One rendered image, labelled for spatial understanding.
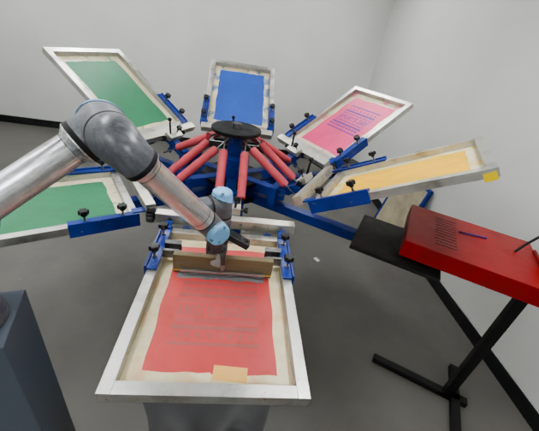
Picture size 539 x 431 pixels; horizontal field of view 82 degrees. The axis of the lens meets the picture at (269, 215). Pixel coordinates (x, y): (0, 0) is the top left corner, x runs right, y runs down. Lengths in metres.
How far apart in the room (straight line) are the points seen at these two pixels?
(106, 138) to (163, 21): 4.61
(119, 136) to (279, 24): 4.57
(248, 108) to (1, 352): 2.40
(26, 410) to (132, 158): 0.70
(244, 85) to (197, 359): 2.46
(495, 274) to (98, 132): 1.59
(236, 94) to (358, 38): 2.90
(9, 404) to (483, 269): 1.72
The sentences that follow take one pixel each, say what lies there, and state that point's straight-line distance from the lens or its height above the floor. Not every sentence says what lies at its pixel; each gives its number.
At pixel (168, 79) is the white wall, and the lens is 5.39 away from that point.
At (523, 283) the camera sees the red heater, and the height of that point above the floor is 1.10.
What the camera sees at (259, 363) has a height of 0.95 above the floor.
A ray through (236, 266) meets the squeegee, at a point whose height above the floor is 1.02.
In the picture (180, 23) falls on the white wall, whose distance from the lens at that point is 5.28.
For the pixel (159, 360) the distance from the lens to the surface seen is 1.10.
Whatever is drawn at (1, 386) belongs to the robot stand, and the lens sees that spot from 1.03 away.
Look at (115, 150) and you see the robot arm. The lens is 0.77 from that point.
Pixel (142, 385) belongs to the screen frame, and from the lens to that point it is 1.02.
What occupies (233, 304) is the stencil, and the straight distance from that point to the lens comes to 1.24.
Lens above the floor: 1.87
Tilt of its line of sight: 31 degrees down
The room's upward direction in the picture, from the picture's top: 10 degrees clockwise
